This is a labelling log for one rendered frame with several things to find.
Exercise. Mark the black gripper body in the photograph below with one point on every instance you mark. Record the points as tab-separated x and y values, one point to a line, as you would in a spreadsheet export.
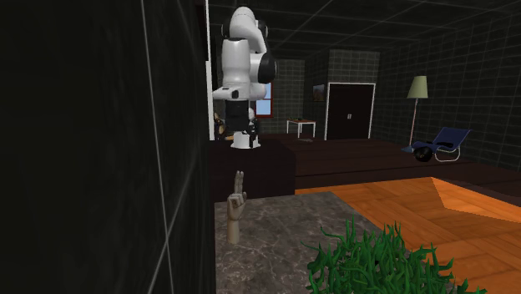
237	116

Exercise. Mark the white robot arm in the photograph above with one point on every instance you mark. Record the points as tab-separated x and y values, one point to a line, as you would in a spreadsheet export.
237	61

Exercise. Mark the dark robot stand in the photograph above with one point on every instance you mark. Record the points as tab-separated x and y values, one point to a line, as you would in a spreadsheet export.
252	171

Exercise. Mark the small white side table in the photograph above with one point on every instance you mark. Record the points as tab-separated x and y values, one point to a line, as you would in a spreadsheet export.
301	121

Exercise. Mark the beige wooden hand figure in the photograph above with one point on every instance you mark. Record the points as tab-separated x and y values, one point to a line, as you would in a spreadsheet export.
235	211

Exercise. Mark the black double door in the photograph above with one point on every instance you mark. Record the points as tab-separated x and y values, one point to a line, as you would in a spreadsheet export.
350	112

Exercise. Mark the floor lamp with green shade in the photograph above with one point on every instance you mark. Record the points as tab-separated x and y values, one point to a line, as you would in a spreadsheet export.
417	87

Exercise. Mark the black round object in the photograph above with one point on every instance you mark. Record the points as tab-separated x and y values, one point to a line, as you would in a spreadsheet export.
423	154

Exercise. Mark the green leafy plant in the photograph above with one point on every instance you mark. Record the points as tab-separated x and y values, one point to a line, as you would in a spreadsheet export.
366	264

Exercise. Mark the blue lounge chair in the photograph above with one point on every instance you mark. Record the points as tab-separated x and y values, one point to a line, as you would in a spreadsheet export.
449	137

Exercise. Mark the window with red frame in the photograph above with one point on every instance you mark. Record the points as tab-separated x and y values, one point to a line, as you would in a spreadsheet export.
264	106

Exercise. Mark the small wall picture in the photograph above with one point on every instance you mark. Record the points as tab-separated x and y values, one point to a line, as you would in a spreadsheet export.
318	93

